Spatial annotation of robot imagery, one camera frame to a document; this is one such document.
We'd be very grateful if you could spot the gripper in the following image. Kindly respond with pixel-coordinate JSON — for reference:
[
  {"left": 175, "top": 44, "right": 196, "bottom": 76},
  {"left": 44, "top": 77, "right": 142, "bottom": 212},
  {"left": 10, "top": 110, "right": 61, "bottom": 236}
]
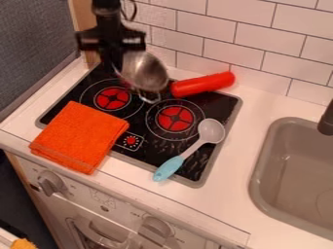
[{"left": 75, "top": 24, "right": 149, "bottom": 74}]

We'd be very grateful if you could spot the silver pot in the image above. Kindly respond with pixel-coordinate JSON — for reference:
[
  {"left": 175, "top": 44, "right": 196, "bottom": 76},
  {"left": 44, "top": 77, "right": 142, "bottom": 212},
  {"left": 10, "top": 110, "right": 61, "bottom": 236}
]
[{"left": 113, "top": 51, "right": 172, "bottom": 104}]

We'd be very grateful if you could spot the orange cloth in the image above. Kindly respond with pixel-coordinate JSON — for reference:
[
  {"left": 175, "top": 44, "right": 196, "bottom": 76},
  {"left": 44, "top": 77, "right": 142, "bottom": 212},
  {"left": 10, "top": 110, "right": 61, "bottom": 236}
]
[{"left": 28, "top": 100, "right": 131, "bottom": 176}]

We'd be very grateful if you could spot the yellow cloth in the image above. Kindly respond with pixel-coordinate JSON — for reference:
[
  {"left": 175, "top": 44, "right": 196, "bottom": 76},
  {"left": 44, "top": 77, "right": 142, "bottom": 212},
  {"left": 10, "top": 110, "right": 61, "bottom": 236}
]
[{"left": 9, "top": 237, "right": 40, "bottom": 249}]

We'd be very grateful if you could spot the toy stove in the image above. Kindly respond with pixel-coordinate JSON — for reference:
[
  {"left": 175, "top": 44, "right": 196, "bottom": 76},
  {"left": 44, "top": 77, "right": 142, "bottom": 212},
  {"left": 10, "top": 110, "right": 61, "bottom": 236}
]
[{"left": 35, "top": 62, "right": 245, "bottom": 189}]

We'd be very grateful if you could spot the red toy cylinder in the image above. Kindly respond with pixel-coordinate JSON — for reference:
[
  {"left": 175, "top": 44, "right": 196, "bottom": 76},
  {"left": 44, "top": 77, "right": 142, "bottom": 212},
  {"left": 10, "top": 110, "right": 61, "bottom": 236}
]
[{"left": 168, "top": 70, "right": 238, "bottom": 99}]

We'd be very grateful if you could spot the toy sink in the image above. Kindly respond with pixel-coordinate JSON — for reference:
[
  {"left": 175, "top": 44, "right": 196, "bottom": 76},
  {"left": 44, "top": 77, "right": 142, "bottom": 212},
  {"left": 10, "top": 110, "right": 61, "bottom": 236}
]
[{"left": 248, "top": 116, "right": 333, "bottom": 242}]

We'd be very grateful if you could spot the tap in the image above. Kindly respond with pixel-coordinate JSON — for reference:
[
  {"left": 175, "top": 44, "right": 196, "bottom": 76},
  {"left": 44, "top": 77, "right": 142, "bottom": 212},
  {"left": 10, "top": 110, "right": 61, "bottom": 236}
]
[{"left": 315, "top": 98, "right": 333, "bottom": 136}]

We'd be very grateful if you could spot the grey spoon with blue handle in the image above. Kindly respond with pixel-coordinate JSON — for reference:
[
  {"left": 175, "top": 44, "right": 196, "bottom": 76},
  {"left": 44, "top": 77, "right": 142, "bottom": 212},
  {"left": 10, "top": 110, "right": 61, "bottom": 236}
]
[{"left": 152, "top": 118, "right": 228, "bottom": 183}]

